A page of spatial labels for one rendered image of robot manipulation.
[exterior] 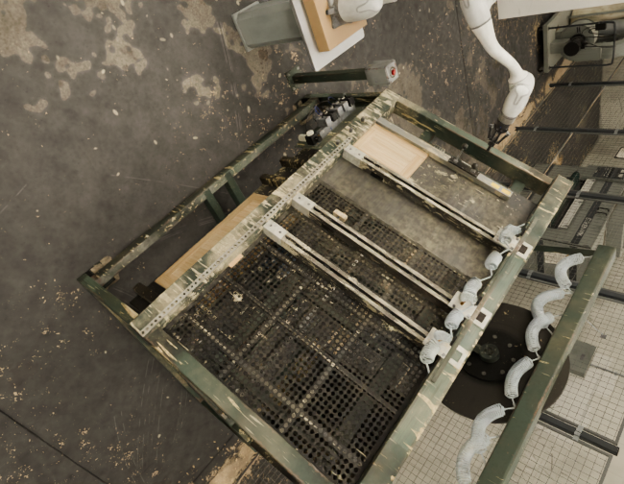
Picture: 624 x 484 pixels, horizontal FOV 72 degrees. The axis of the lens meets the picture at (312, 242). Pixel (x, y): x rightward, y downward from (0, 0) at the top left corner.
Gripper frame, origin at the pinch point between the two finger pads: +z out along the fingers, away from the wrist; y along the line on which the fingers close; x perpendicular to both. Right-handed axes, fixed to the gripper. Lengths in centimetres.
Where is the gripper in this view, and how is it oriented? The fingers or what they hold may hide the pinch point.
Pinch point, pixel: (491, 145)
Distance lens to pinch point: 286.2
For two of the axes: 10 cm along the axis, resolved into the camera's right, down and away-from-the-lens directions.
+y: -7.8, -5.5, 2.9
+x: -6.2, 6.5, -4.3
